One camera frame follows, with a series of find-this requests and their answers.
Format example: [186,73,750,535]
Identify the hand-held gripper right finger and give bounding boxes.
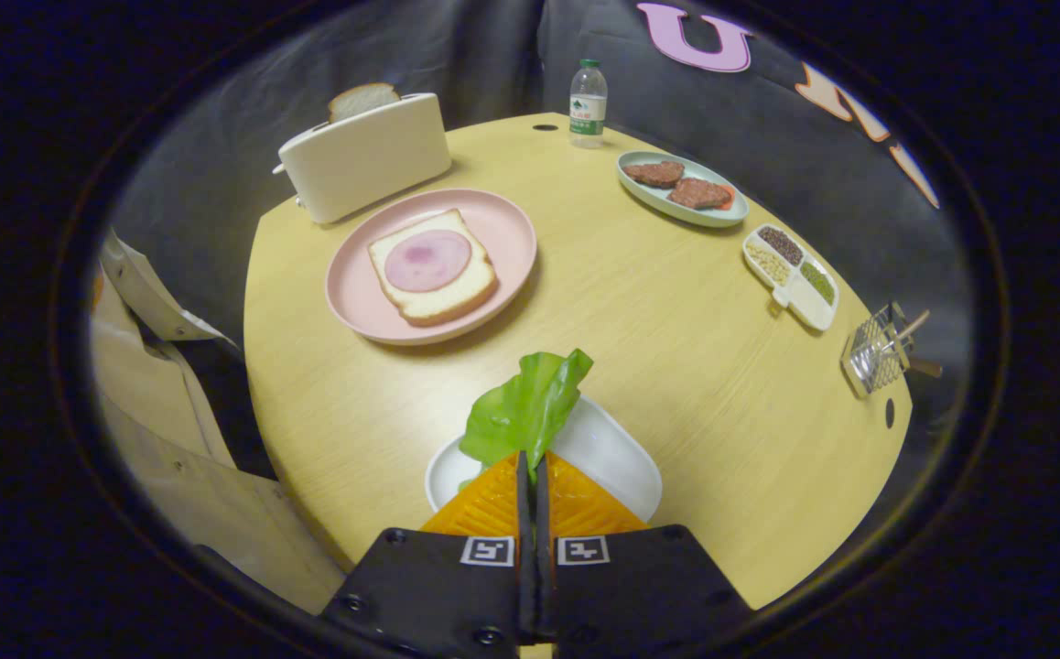
[535,451,753,659]

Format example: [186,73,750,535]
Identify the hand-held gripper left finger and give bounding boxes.
[319,450,532,659]

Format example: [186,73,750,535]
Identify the green lettuce leaf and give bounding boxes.
[459,349,595,482]

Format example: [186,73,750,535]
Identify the brown crust bread slice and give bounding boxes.
[328,82,401,124]

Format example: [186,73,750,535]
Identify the white plate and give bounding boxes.
[425,394,664,524]

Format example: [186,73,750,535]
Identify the white square bread slice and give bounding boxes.
[367,209,499,328]

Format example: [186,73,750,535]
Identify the pink round plate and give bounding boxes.
[325,189,538,346]

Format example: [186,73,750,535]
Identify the clear utensil holder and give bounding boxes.
[841,302,914,399]

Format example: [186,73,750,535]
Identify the pink ham slice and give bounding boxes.
[384,229,472,294]

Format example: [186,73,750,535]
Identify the white divided condiment dish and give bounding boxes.
[742,224,839,332]

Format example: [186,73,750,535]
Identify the person's beige jacket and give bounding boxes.
[89,229,348,616]

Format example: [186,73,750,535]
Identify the light blue oval plate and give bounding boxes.
[616,151,750,228]

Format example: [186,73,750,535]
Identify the brown meat piece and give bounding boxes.
[667,178,734,211]
[623,161,685,189]

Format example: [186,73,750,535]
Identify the white toaster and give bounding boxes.
[272,92,453,226]

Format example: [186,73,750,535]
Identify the clear water bottle green cap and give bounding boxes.
[569,59,609,149]

